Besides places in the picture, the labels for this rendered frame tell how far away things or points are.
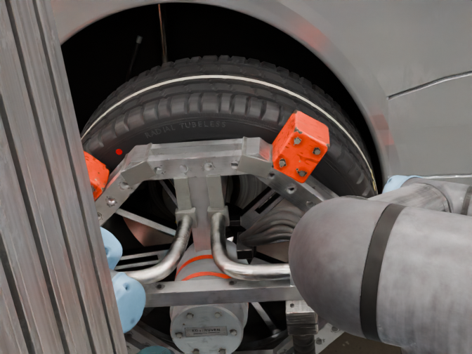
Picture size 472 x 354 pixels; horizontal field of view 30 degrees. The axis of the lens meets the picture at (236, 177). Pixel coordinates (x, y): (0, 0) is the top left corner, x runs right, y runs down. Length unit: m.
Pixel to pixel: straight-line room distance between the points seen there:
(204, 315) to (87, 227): 1.02
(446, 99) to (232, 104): 0.44
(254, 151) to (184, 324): 0.32
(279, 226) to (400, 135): 0.43
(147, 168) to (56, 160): 1.08
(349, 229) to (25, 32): 0.36
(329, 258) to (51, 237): 0.32
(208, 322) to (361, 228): 0.86
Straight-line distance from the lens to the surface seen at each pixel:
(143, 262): 1.79
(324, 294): 0.72
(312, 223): 0.75
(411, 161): 1.82
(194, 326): 1.55
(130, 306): 1.14
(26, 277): 0.40
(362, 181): 1.65
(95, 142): 1.64
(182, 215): 1.57
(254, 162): 1.52
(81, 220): 0.51
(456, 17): 1.70
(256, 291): 1.44
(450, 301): 0.69
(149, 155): 1.55
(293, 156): 1.51
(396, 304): 0.70
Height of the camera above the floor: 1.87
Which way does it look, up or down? 31 degrees down
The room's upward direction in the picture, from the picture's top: 7 degrees counter-clockwise
